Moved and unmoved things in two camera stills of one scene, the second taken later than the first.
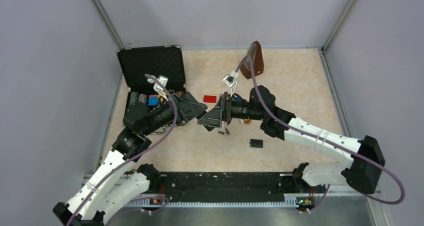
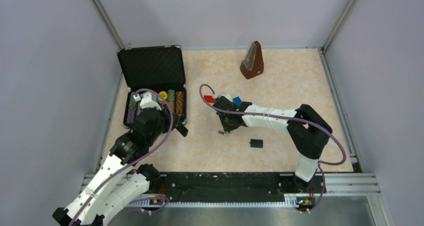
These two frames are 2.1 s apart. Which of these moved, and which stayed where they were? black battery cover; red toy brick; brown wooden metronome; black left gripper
Moved: black left gripper
Stayed: black battery cover; red toy brick; brown wooden metronome
